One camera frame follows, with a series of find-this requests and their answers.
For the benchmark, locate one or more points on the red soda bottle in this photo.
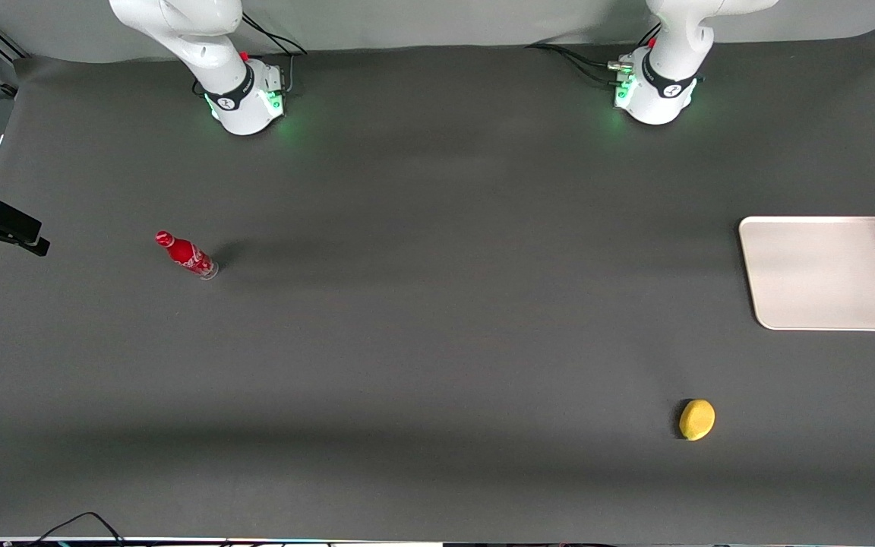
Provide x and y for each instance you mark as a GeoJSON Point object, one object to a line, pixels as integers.
{"type": "Point", "coordinates": [185, 254]}

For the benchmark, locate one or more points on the dark grey table mat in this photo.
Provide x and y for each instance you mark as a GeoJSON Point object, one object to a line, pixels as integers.
{"type": "Point", "coordinates": [422, 342]}

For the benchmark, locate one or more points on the yellow lemon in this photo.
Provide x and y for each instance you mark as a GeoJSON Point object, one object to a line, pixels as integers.
{"type": "Point", "coordinates": [696, 419]}

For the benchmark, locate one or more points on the black clamp device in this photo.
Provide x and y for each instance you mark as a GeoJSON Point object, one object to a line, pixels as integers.
{"type": "Point", "coordinates": [4, 224]}

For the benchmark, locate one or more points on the cream plastic tray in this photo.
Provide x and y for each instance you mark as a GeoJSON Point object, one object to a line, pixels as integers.
{"type": "Point", "coordinates": [817, 273]}

